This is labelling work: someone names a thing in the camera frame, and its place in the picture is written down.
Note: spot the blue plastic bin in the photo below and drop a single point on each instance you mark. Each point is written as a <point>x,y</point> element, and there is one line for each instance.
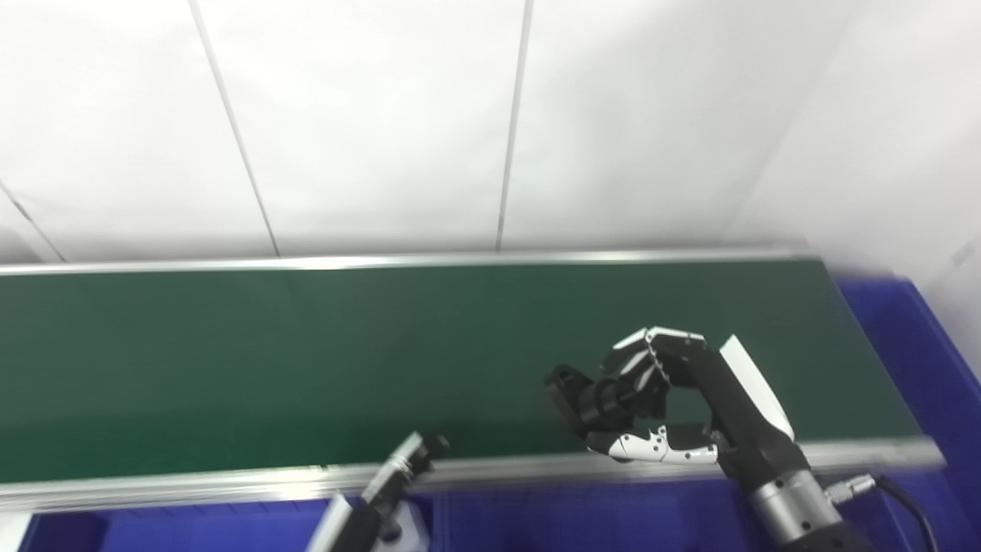
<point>920,368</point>
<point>575,521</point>
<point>191,530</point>

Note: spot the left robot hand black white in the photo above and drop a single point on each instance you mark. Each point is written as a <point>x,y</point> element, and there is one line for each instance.
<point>352,525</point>

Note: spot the green conveyor belt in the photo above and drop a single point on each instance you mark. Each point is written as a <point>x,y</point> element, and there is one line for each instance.
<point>306,353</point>
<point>191,484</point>

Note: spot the black flanged part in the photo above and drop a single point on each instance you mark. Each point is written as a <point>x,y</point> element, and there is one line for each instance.
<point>571,395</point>

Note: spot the right robot arm silver black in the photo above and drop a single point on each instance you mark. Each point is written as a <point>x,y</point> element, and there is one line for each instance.
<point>797,514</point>

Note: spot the white block part with hole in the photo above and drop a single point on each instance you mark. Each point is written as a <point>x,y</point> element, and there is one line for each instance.
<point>416,529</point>

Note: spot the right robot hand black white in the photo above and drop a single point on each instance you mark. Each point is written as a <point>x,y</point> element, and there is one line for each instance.
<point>747,414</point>

